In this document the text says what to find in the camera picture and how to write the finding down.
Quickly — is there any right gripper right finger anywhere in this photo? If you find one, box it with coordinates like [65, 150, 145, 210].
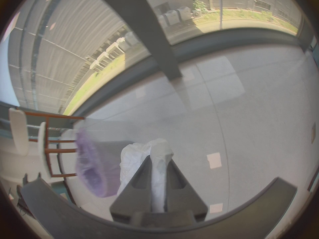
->
[164, 155, 209, 223]

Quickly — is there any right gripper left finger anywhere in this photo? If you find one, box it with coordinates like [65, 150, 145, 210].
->
[110, 155, 153, 224]

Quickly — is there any white paper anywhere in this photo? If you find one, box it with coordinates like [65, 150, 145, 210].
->
[117, 138, 174, 213]

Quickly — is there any purple plastic bag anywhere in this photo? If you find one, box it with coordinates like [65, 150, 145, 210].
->
[75, 128, 120, 198]

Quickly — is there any white chair with wooden legs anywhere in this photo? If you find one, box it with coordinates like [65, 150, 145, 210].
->
[8, 108, 86, 179]

